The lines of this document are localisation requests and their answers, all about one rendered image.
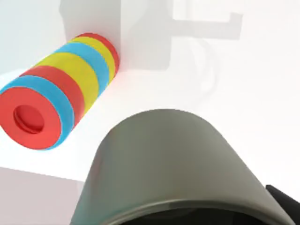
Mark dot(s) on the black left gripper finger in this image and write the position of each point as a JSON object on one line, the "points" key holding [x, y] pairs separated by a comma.
{"points": [[290, 206]]}

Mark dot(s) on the grey metal cup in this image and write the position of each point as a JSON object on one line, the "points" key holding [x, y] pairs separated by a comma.
{"points": [[164, 159]]}

